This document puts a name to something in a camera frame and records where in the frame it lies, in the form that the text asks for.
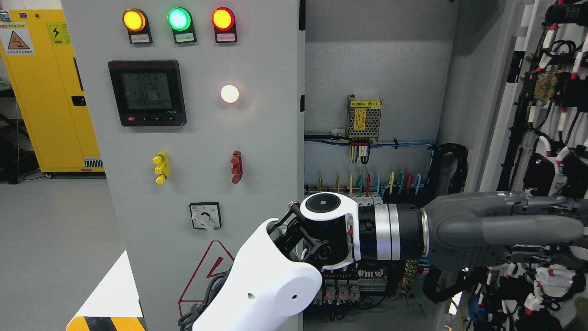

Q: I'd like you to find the grey robotic right hand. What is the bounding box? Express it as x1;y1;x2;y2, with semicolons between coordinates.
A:
420;191;587;272

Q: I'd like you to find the grey cabinet door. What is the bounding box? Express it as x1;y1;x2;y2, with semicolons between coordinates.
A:
62;0;305;331
478;0;588;331

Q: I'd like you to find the red indicator lamp left door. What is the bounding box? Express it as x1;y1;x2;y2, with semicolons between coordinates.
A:
211;7;235;31

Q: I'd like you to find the green indicator lamp left door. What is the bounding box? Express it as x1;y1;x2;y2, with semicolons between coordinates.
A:
167;7;192;32

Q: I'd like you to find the yellow indicator lamp left door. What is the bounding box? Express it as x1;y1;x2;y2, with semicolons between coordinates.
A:
122;8;147;32

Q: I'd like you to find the black surge protector block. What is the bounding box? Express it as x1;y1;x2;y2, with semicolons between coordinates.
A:
382;187;432;207

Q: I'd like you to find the white breaker and socket row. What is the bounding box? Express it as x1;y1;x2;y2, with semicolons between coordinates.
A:
301;192;383;212

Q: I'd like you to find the lower relay terminal row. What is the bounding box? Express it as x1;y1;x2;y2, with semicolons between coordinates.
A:
311;263;389;306

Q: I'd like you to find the metal mesh power supply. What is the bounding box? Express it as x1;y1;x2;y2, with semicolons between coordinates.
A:
345;94;384;142

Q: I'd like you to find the red electric danger sticker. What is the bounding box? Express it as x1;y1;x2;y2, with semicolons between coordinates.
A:
178;240;234;315

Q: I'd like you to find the white indicator lamp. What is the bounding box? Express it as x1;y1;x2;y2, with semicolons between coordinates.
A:
220;85;241;103

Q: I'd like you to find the black digital power meter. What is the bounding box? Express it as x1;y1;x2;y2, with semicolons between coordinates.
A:
108;59;187;126

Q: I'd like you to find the yellow safety storage cabinet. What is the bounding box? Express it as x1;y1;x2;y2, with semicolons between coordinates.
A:
1;9;104;174

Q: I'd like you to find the black corrugated cable conduit right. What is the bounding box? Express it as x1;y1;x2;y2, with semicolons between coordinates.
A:
422;143;469;304

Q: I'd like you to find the red terminal post block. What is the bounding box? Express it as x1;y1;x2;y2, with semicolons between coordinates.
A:
231;150;243;184

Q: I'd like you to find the white rotary selector switch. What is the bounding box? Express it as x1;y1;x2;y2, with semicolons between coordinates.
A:
189;202;222;231

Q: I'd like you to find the yellow terminal post block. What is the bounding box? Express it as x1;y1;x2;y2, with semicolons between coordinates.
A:
152;150;170;185

